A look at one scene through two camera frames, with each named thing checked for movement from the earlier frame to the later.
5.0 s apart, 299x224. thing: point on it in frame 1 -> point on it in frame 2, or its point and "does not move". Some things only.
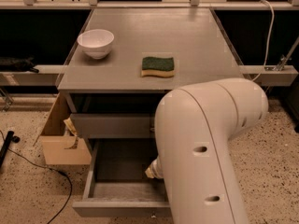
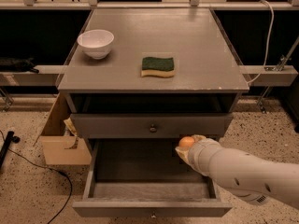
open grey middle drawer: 117,184 does not move
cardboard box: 60,144 does not move
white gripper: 157,169 -> 197,154
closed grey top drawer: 113,125 does not move
